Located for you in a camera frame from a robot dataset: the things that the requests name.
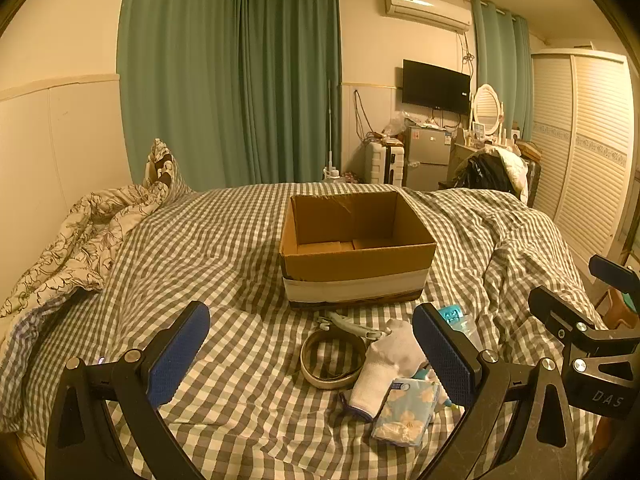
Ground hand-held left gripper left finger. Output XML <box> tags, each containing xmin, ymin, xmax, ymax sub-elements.
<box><xmin>44</xmin><ymin>301</ymin><xmax>211</xmax><ymax>480</ymax></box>

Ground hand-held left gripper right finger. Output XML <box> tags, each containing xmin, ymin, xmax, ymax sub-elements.
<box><xmin>412</xmin><ymin>302</ymin><xmax>579</xmax><ymax>480</ymax></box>

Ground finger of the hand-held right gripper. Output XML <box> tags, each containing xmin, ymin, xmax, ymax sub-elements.
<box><xmin>528</xmin><ymin>286</ymin><xmax>603</xmax><ymax>347</ymax></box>
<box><xmin>588</xmin><ymin>255</ymin><xmax>640</xmax><ymax>293</ymax></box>

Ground white sock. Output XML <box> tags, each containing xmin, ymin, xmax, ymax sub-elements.
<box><xmin>348</xmin><ymin>318</ymin><xmax>429</xmax><ymax>422</ymax></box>

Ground floral blue tissue packet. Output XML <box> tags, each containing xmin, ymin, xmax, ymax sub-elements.
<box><xmin>371</xmin><ymin>379</ymin><xmax>442</xmax><ymax>447</ymax></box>

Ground white metal clip tool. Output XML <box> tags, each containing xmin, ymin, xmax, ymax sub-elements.
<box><xmin>315</xmin><ymin>311</ymin><xmax>392</xmax><ymax>342</ymax></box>

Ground brown cardboard box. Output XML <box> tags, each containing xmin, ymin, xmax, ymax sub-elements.
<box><xmin>279</xmin><ymin>191</ymin><xmax>438</xmax><ymax>309</ymax></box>

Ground beige tape roll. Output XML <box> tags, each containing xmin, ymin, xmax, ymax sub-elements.
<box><xmin>300</xmin><ymin>329</ymin><xmax>366</xmax><ymax>390</ymax></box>

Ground brown wooden stool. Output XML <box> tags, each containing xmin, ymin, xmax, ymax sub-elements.
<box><xmin>602</xmin><ymin>287</ymin><xmax>640</xmax><ymax>332</ymax></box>

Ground white louvred wardrobe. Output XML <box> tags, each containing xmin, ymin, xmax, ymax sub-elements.
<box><xmin>527</xmin><ymin>47</ymin><xmax>640</xmax><ymax>262</ymax></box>

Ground white garment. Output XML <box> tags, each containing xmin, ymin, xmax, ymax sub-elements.
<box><xmin>492</xmin><ymin>147</ymin><xmax>531</xmax><ymax>207</ymax></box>

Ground black jacket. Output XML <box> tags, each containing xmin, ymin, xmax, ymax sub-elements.
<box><xmin>452</xmin><ymin>152</ymin><xmax>521</xmax><ymax>196</ymax></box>

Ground floral white quilt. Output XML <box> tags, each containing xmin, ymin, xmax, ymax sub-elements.
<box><xmin>0</xmin><ymin>180</ymin><xmax>173</xmax><ymax>323</ymax></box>

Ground brown patterned pillow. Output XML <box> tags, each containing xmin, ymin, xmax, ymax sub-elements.
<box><xmin>142</xmin><ymin>138</ymin><xmax>194</xmax><ymax>197</ymax></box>

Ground small silver fridge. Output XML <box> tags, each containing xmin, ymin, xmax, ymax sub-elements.
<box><xmin>403</xmin><ymin>125</ymin><xmax>454</xmax><ymax>192</ymax></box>

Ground white suitcase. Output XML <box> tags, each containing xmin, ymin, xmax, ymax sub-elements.
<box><xmin>368</xmin><ymin>141</ymin><xmax>407</xmax><ymax>187</ymax></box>

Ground white oval mirror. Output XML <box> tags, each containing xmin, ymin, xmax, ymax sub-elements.
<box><xmin>470</xmin><ymin>83</ymin><xmax>505</xmax><ymax>137</ymax></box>

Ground white mop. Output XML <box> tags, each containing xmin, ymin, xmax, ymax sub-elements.
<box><xmin>322</xmin><ymin>80</ymin><xmax>346</xmax><ymax>184</ymax></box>

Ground narrow green curtain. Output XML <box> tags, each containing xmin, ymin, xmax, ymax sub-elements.
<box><xmin>472</xmin><ymin>0</ymin><xmax>534</xmax><ymax>144</ymax></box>

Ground clear plastic bag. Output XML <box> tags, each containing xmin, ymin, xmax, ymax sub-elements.
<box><xmin>382</xmin><ymin>110</ymin><xmax>417</xmax><ymax>142</ymax></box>

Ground wide green curtain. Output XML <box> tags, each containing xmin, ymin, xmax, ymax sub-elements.
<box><xmin>115</xmin><ymin>0</ymin><xmax>247</xmax><ymax>189</ymax></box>

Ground white air conditioner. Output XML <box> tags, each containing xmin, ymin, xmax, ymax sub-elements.
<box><xmin>383</xmin><ymin>0</ymin><xmax>474</xmax><ymax>34</ymax></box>

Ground black wall television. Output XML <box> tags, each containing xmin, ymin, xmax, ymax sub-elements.
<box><xmin>402</xmin><ymin>59</ymin><xmax>472</xmax><ymax>116</ymax></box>

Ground wall cables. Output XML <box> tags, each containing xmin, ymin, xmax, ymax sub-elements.
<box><xmin>352</xmin><ymin>88</ymin><xmax>377</xmax><ymax>142</ymax></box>

